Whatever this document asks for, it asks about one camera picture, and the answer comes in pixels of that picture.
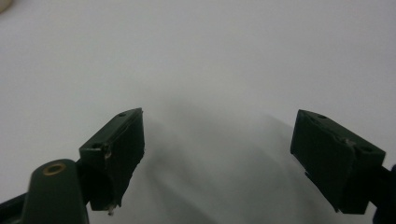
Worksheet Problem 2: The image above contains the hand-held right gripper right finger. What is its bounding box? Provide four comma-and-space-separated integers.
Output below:
290, 108, 387, 216

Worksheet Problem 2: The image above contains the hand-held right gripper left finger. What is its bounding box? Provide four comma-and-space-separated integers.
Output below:
78, 107, 146, 217

